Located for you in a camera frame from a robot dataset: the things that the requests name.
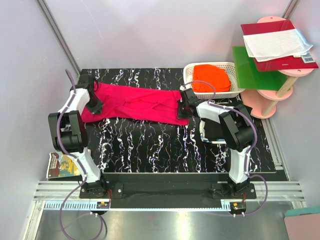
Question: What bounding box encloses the teal board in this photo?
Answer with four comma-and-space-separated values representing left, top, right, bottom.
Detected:
285, 206, 320, 217

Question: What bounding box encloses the illustrated book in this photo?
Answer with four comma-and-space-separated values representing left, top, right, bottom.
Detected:
46, 151, 81, 180

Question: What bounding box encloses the white plastic basket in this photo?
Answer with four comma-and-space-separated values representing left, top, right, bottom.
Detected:
183, 62, 244, 100

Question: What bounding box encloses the white slotted cable duct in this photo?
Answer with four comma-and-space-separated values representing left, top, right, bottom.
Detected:
44, 199, 238, 211

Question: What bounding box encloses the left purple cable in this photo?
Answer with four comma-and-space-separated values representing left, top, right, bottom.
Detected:
56, 69, 108, 238

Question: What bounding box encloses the pink wooden shelf stand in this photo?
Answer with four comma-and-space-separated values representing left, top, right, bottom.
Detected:
241, 15, 317, 119

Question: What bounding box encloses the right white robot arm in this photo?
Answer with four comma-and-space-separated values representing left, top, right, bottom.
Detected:
177, 88, 258, 199

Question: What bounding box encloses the pink board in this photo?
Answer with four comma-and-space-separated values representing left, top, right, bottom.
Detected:
284, 213, 320, 240

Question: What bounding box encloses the magenta t shirt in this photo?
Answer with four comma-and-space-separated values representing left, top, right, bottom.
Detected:
81, 83, 189, 126

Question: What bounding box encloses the white mesh cloth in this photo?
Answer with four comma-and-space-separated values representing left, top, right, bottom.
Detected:
243, 28, 313, 62

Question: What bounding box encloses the folded black white t shirt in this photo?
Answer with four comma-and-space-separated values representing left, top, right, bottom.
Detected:
199, 101, 253, 145

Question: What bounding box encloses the orange t shirt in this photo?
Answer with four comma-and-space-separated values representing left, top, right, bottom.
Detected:
191, 64, 232, 93

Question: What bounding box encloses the green plastic sheet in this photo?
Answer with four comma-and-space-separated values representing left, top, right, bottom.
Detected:
232, 46, 287, 91

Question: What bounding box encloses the dark red folder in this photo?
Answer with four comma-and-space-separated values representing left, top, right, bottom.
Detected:
241, 16, 319, 72

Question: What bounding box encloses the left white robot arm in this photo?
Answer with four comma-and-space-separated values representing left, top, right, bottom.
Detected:
48, 74, 108, 199

